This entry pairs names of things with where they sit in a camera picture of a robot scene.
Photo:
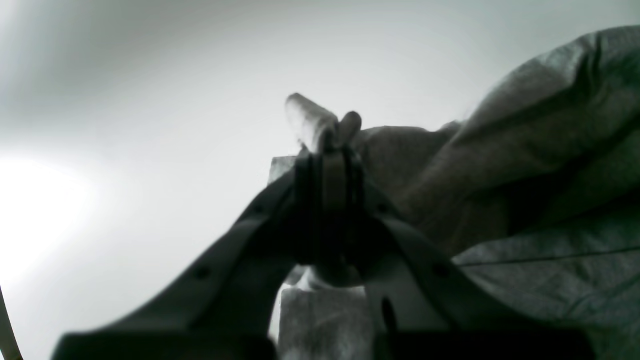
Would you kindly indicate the light grey T-shirt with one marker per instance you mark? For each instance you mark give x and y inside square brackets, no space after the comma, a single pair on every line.
[535,195]

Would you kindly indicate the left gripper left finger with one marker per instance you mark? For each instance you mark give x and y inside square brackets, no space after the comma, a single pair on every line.
[220,307]

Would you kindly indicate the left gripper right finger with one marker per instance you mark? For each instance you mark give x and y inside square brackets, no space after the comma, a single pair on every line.
[422,305]

